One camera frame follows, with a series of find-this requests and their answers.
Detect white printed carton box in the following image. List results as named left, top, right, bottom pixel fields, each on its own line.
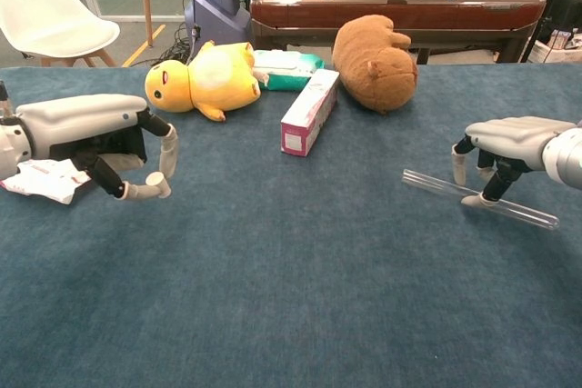
left=529, top=28, right=582, bottom=65

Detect pink white carton box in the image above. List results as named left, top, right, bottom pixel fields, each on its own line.
left=280, top=68, right=341, bottom=158

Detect brown capybara plush toy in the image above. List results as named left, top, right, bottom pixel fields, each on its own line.
left=331, top=14, right=419, bottom=115

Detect white red crumpled snack bag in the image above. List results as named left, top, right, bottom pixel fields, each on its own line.
left=0, top=159, right=95, bottom=205

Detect yellow duck plush toy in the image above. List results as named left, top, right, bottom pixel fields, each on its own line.
left=144, top=40, right=264, bottom=124

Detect black tripod leg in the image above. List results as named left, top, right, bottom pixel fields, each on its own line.
left=520, top=0, right=575, bottom=64

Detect black hanging cable with plug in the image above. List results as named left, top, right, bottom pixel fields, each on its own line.
left=188, top=0, right=203, bottom=66

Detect green white wet wipes pack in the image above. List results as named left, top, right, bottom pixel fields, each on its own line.
left=251, top=49, right=326, bottom=93

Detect blue felt table cloth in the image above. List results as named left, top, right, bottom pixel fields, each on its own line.
left=0, top=63, right=582, bottom=388

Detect left grey five-finger robot hand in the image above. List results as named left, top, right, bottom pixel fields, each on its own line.
left=15, top=94, right=179, bottom=202

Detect white shell chair wooden legs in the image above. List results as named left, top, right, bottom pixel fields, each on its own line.
left=0, top=0, right=122, bottom=68

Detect clear glass test tube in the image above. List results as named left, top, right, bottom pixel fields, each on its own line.
left=402, top=168, right=560, bottom=232

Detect brown mahjong table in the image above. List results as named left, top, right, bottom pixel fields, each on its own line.
left=249, top=0, right=547, bottom=65

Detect small white rubber stopper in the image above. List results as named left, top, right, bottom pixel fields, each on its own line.
left=145, top=171, right=173, bottom=199

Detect purple grey robot base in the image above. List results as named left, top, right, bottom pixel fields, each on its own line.
left=184, top=0, right=253, bottom=51

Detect black floor cable bundle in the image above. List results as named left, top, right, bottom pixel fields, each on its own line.
left=154, top=24, right=201, bottom=66

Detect black equipment case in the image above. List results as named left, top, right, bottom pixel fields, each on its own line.
left=536, top=0, right=582, bottom=44

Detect right grey five-finger robot hand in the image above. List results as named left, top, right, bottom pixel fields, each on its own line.
left=450, top=115, right=577, bottom=208

